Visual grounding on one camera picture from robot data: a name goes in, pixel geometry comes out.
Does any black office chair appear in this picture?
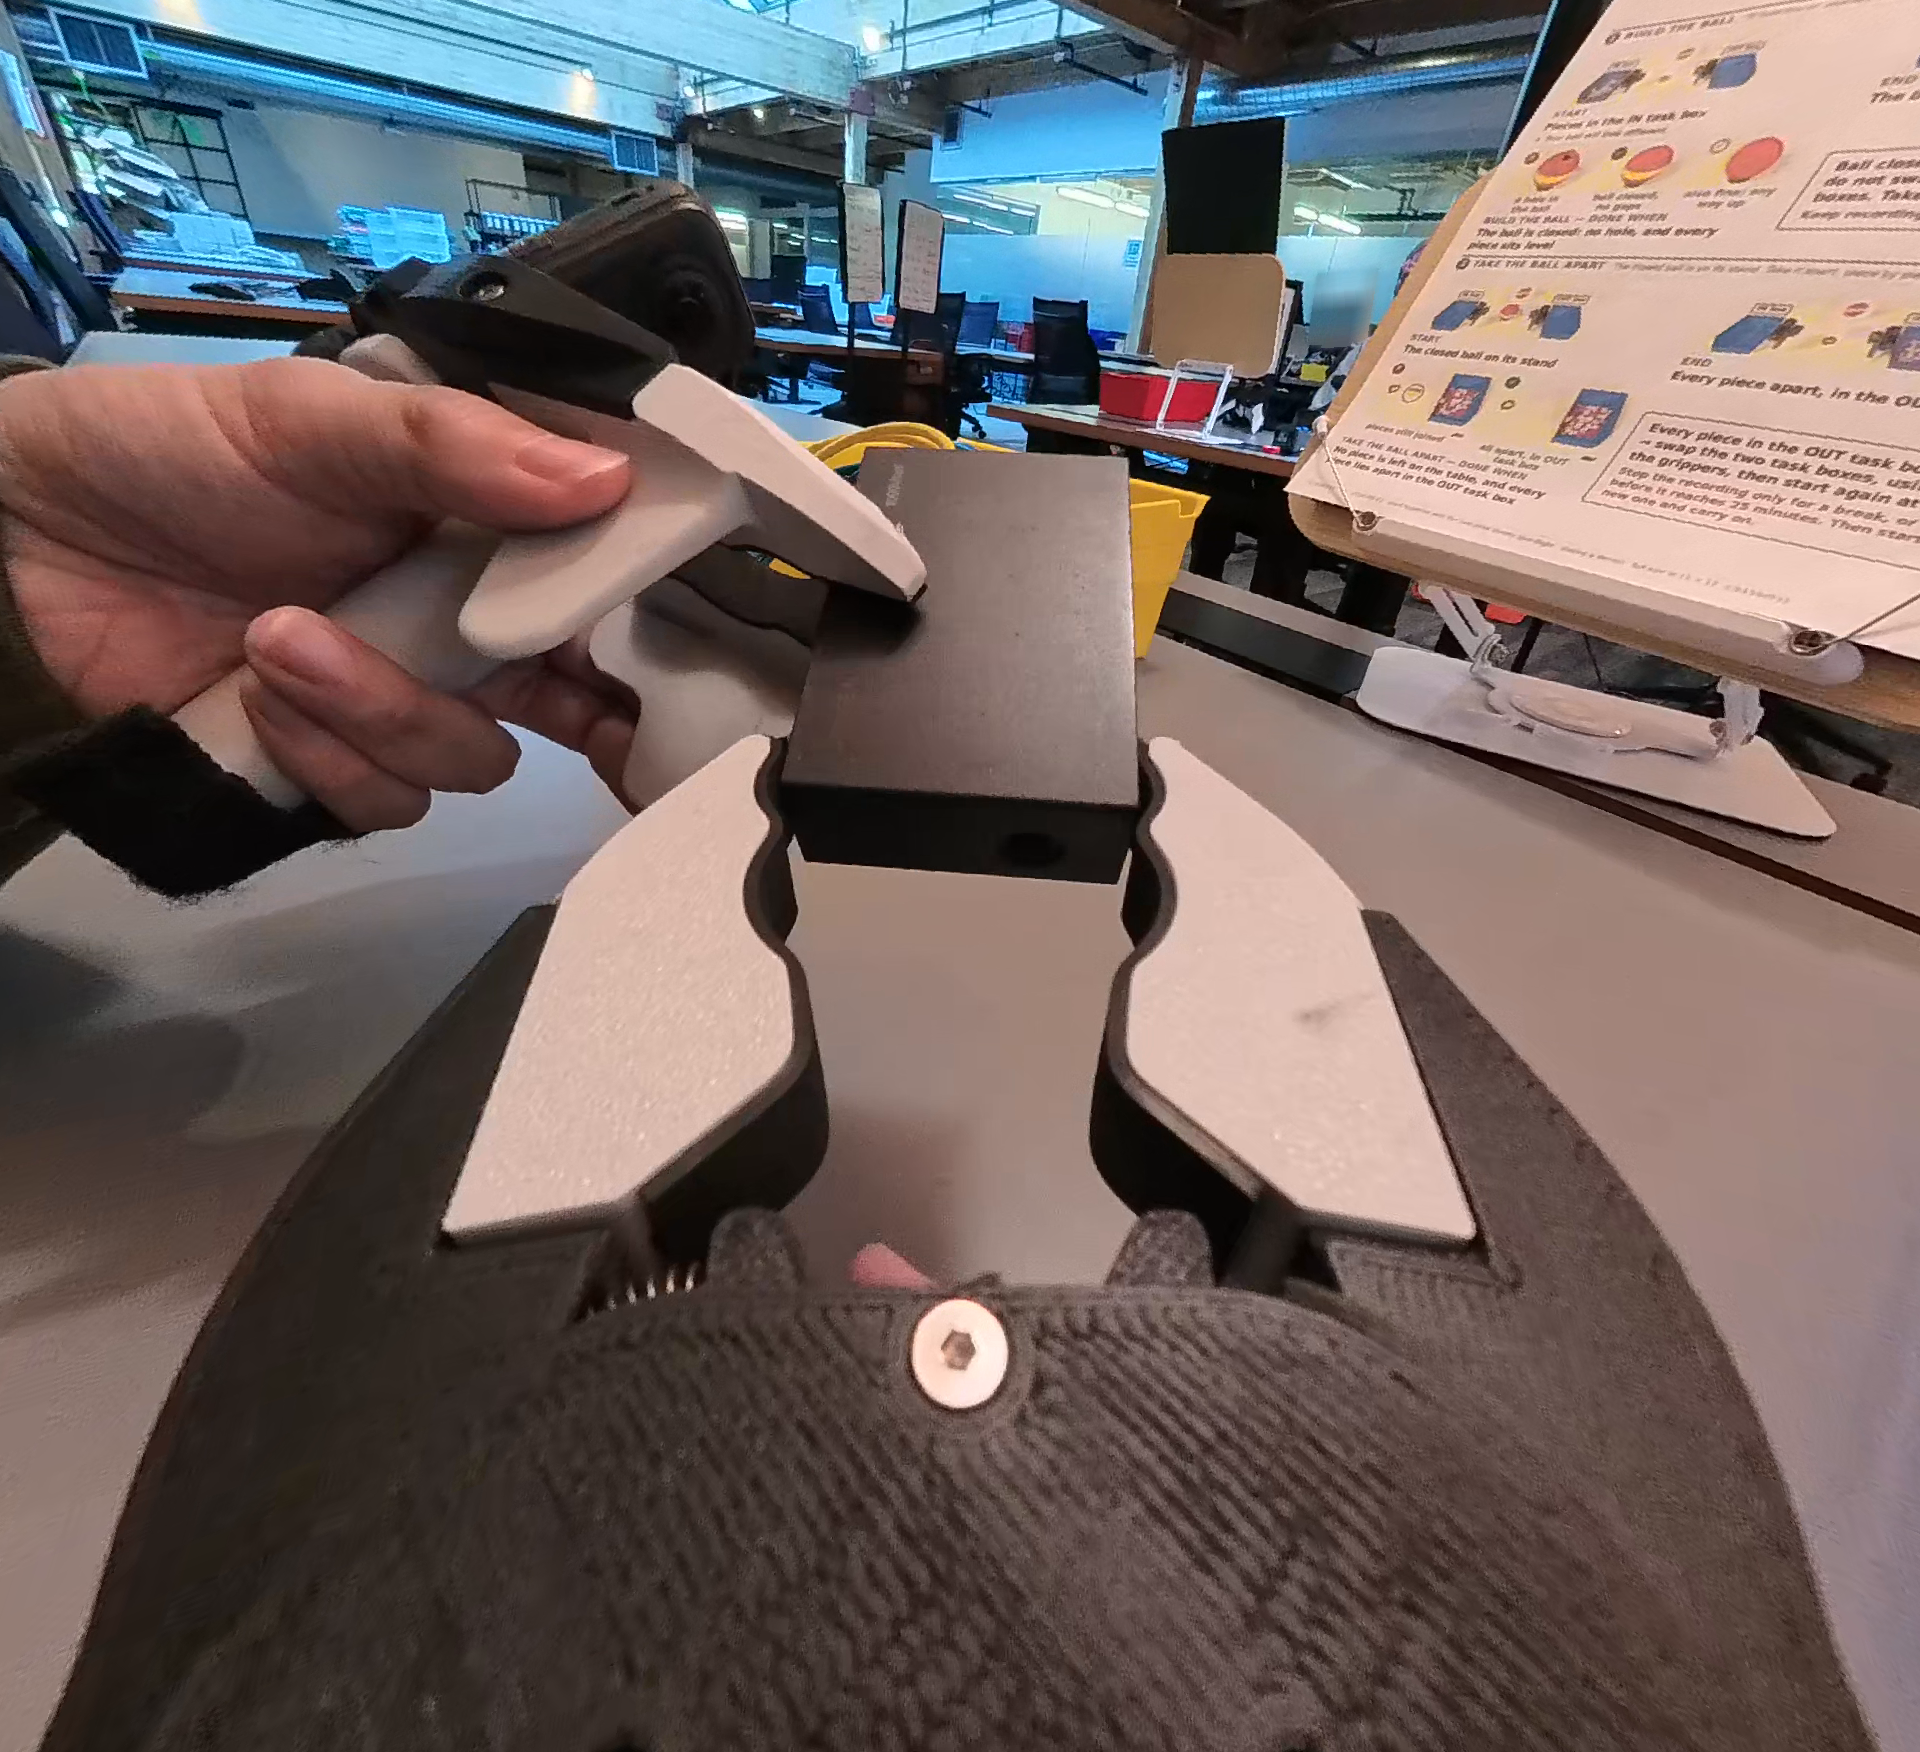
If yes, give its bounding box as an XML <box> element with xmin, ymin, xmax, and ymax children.
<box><xmin>1027</xmin><ymin>301</ymin><xmax>1102</xmax><ymax>407</ymax></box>

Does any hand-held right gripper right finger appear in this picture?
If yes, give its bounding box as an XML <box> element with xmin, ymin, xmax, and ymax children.
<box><xmin>1090</xmin><ymin>738</ymin><xmax>1479</xmax><ymax>1253</ymax></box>

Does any table with black legs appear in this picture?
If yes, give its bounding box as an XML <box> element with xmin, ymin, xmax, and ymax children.
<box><xmin>987</xmin><ymin>402</ymin><xmax>1309</xmax><ymax>481</ymax></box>

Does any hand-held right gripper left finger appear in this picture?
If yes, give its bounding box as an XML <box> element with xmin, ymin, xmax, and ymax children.
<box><xmin>438</xmin><ymin>735</ymin><xmax>832</xmax><ymax>1253</ymax></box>

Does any person's left hand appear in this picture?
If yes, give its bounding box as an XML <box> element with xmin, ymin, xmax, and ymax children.
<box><xmin>0</xmin><ymin>357</ymin><xmax>644</xmax><ymax>836</ymax></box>

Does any black standing panel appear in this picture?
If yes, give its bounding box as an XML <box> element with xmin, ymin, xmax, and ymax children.
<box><xmin>1165</xmin><ymin>117</ymin><xmax>1291</xmax><ymax>255</ymax></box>

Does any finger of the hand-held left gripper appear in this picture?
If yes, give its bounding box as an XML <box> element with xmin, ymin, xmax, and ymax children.
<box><xmin>459</xmin><ymin>363</ymin><xmax>933</xmax><ymax>658</ymax></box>
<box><xmin>586</xmin><ymin>579</ymin><xmax>825</xmax><ymax>815</ymax></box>

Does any black network switch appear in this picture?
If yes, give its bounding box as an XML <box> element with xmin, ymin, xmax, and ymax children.
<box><xmin>780</xmin><ymin>455</ymin><xmax>1141</xmax><ymax>882</ymax></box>

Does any red plastic bin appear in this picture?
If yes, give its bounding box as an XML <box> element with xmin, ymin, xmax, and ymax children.
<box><xmin>1099</xmin><ymin>363</ymin><xmax>1233</xmax><ymax>432</ymax></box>

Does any instruction sheet board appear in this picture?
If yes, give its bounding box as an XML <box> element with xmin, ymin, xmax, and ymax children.
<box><xmin>1285</xmin><ymin>0</ymin><xmax>1920</xmax><ymax>685</ymax></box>

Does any tan cardboard divider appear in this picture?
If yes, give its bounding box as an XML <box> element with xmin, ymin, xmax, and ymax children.
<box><xmin>1151</xmin><ymin>255</ymin><xmax>1291</xmax><ymax>380</ymax></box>

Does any yellow plastic bin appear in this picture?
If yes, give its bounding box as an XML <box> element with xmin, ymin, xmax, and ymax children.
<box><xmin>1124</xmin><ymin>475</ymin><xmax>1210</xmax><ymax>658</ymax></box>

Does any white board stand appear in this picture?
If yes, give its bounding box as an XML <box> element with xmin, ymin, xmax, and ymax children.
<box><xmin>1354</xmin><ymin>586</ymin><xmax>1840</xmax><ymax>839</ymax></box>

